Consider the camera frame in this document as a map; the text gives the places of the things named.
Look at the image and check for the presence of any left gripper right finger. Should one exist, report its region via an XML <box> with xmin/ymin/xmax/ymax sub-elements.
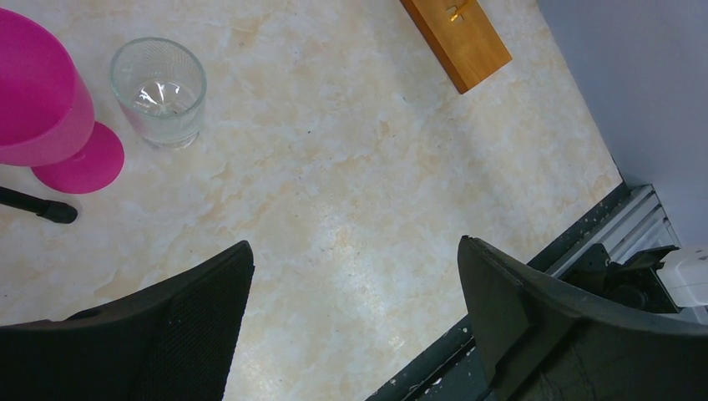
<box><xmin>458</xmin><ymin>236</ymin><xmax>707</xmax><ymax>400</ymax></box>

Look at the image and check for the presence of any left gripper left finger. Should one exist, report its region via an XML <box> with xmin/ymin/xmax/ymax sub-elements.
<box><xmin>1</xmin><ymin>241</ymin><xmax>255</xmax><ymax>400</ymax></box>

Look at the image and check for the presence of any aluminium frame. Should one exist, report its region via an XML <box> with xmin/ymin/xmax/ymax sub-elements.
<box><xmin>544</xmin><ymin>185</ymin><xmax>708</xmax><ymax>325</ymax></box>

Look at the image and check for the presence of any black perforated music stand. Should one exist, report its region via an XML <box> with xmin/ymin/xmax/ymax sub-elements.
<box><xmin>1</xmin><ymin>187</ymin><xmax>78</xmax><ymax>224</ymax></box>

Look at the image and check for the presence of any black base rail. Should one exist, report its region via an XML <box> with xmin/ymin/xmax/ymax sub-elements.
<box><xmin>368</xmin><ymin>183</ymin><xmax>630</xmax><ymax>400</ymax></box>

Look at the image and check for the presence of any clear wine glass front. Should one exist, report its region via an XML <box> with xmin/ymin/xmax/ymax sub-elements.
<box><xmin>109</xmin><ymin>37</ymin><xmax>207</xmax><ymax>149</ymax></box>

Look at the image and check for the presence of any pink wine glass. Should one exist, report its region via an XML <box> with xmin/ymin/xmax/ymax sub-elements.
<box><xmin>1</xmin><ymin>9</ymin><xmax>124</xmax><ymax>194</ymax></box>

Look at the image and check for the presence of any gold wine glass rack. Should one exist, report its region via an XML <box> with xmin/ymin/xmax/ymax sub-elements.
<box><xmin>401</xmin><ymin>0</ymin><xmax>512</xmax><ymax>94</ymax></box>

